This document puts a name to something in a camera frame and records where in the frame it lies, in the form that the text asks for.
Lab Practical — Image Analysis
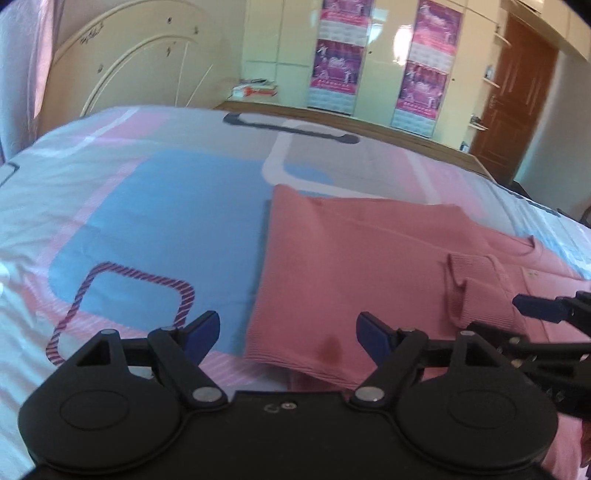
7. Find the pink knit sweater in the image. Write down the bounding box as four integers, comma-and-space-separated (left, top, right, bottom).
243, 184, 591, 480

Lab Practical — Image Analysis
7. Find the brown wooden door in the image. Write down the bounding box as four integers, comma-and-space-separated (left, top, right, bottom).
468, 16, 560, 185

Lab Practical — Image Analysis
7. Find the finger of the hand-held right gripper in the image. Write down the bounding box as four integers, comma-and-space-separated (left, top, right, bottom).
512, 290, 591, 336
465, 321, 591, 371

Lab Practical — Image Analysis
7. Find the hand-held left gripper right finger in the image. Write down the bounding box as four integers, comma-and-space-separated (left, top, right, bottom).
349, 311, 512, 409

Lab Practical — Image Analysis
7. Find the pink curtain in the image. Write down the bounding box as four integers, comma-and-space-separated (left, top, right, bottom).
0, 0, 58, 162

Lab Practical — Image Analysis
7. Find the wooden bed frame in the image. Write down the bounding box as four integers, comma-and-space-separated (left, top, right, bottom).
213, 100, 497, 180

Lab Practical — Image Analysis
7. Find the cream round headboard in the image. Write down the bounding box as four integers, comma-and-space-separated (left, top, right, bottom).
41, 0, 242, 134

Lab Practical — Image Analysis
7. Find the patterned pastel bed sheet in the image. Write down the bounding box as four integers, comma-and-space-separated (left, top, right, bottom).
0, 105, 591, 480

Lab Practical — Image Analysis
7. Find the cream wall shelf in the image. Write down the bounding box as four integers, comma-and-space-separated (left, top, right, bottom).
481, 25, 513, 89

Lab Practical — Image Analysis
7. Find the cream wardrobe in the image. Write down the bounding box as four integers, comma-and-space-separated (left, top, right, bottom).
240, 0, 506, 148

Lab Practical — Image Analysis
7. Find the pink wall calendar poster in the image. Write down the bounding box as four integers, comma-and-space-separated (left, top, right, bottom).
412, 0, 464, 66
390, 60, 450, 137
320, 0, 374, 43
307, 39, 366, 114

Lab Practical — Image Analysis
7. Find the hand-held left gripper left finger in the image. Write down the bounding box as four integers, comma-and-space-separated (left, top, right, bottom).
60, 310, 228, 409

